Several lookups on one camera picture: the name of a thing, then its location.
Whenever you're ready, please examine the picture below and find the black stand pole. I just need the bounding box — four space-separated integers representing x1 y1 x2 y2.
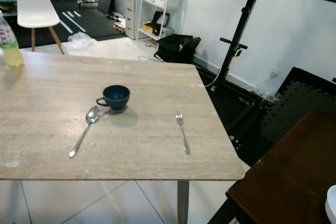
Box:
209 0 269 91

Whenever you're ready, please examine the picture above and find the silver metal spoon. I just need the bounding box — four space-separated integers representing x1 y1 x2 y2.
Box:
68 105 101 158

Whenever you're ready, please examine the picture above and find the black floor rug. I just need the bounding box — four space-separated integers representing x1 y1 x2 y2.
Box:
0 6 127 47

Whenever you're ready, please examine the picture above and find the plastic bottle with yellow drink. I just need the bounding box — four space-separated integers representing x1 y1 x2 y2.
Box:
0 14 25 68

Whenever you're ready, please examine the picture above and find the grey table leg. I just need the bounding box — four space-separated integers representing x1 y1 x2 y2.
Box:
176 180 191 224

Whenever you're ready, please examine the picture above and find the clear plastic bag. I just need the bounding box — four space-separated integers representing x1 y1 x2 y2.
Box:
67 31 98 51

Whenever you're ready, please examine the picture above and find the silver metal fork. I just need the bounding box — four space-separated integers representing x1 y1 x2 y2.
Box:
175 111 192 155

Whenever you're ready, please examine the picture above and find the dark blue cup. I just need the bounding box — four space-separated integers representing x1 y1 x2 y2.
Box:
96 84 131 113

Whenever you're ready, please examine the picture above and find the dark foam mat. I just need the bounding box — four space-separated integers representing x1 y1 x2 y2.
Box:
259 66 336 146

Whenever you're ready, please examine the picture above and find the dark brown wooden table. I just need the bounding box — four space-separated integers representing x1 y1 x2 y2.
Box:
207 109 336 224

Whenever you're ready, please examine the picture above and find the black bag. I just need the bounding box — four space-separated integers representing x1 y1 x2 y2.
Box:
154 34 202 65

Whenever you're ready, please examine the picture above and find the yellow and black tool case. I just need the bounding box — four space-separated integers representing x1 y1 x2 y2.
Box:
141 11 172 36

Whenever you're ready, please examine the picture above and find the white drawer cabinet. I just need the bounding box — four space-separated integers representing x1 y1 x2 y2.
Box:
124 0 143 39

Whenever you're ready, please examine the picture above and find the white plate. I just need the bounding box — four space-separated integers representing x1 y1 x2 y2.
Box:
325 184 336 224

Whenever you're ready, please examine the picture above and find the white chair with wooden legs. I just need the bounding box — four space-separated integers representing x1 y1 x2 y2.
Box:
16 0 65 55

